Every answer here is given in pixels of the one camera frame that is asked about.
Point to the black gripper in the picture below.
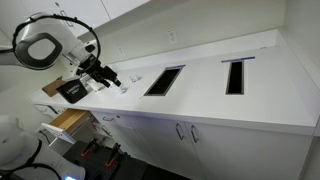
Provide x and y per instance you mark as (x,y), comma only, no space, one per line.
(93,68)

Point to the white paper cup green print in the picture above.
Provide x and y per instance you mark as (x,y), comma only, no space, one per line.
(122,88)

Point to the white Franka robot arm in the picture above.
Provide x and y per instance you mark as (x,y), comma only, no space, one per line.
(43,30)

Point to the wide rectangular countertop waste opening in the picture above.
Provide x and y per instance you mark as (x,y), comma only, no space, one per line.
(164,81)

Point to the narrow rectangular countertop waste opening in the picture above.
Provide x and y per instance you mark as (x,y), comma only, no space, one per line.
(235,77)

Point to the white ridged flat stack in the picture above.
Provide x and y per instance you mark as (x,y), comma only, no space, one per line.
(95,86)

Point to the crumpled white paper ball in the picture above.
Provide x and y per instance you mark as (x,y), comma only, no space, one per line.
(135,78)

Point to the black landfill only sign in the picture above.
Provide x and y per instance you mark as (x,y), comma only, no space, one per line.
(73,90)

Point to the brown cardboard piece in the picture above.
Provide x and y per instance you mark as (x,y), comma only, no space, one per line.
(51,88)

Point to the open wooden drawer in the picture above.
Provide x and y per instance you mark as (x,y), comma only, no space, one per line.
(68,120)

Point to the short blue tape label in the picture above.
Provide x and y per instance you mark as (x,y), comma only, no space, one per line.
(176,66)

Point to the red black clamp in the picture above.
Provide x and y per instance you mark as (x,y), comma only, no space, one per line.
(89,147)
(113,155)

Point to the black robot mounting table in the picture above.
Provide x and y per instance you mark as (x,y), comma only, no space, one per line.
(96,165)

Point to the long blue tape label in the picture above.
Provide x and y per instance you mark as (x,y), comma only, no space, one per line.
(238,59)

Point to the white base cabinet run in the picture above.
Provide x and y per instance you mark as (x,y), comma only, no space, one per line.
(240,153)

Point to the white upper wall cabinet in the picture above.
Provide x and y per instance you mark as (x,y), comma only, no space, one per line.
(110,6)

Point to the white wall power outlet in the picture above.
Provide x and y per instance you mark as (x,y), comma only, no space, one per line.
(172,35)

